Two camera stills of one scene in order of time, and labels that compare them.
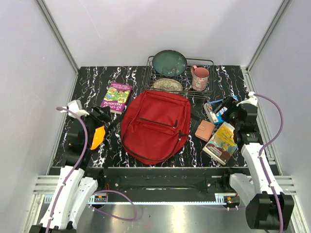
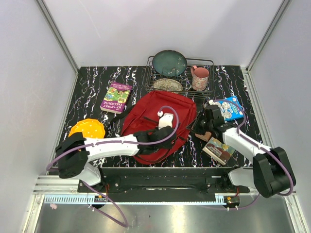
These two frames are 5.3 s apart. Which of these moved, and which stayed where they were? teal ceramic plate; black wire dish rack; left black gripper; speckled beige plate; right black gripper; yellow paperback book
Moved: right black gripper; left black gripper
Stayed: black wire dish rack; yellow paperback book; teal ceramic plate; speckled beige plate
